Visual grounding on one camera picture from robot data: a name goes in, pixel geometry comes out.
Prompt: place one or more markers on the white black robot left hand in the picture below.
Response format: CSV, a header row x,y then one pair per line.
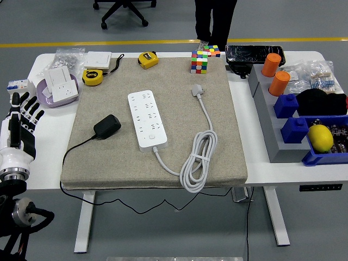
x,y
13,155

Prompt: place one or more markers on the black power adapter plug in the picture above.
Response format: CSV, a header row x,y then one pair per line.
x,y
107,126

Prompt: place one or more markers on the white power strip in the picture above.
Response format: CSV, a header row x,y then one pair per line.
x,y
146,122

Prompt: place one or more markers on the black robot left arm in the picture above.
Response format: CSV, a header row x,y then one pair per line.
x,y
11,187

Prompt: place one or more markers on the purple bowl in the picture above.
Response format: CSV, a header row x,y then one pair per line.
x,y
54,104

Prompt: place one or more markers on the white circuit breaker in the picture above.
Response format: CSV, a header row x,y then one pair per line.
x,y
20,85

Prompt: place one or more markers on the white table leg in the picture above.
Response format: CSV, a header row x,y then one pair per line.
x,y
84,225
277,223

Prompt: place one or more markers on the clear bag of screws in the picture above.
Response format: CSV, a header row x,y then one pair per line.
x,y
66,58

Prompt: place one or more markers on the yellow tape measure black label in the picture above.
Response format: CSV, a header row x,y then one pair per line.
x,y
92,77

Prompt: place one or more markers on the grey-brown fabric mat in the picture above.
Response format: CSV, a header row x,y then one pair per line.
x,y
179,81

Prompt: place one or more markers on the large colourful puzzle cube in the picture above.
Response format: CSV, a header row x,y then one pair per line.
x,y
199,62

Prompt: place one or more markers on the small colourful puzzle cube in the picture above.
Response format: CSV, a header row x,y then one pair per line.
x,y
212,50

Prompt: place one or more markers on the grey metal box under table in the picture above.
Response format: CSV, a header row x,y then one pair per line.
x,y
240,194

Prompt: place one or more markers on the black plastic holder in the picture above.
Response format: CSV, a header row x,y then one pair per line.
x,y
239,69

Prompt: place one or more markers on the person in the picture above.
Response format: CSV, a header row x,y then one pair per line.
x,y
214,19

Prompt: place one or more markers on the black wrapped plastic tray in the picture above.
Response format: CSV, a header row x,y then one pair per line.
x,y
250,53

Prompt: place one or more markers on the grey stepped block base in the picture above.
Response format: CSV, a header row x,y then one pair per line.
x,y
272,130

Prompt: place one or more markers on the orange cylinder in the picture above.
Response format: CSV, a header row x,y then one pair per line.
x,y
272,64
279,83

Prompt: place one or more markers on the blue square block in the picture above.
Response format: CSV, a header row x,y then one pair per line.
x,y
285,104
295,130

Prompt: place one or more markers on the clear bag of small parts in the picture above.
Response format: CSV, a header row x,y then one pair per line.
x,y
296,79

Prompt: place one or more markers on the blue plastic bin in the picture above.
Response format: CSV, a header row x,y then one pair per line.
x,y
318,159

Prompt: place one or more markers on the yellow lemon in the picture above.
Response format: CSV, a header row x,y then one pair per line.
x,y
320,138

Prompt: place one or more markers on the black table control panel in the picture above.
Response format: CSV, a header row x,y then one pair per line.
x,y
320,187

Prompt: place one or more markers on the black cloth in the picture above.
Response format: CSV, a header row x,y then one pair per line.
x,y
322,102

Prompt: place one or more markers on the clear bag of resistors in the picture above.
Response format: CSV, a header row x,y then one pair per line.
x,y
323,79

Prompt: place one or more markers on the dark brown packaged parts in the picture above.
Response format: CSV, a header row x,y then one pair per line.
x,y
338,133

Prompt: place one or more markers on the white wall socket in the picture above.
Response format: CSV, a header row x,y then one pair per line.
x,y
65,91

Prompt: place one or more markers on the white wall switch with box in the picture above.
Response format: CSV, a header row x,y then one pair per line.
x,y
57,76

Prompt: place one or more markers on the flat white wall switch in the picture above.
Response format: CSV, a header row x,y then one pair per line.
x,y
96,59

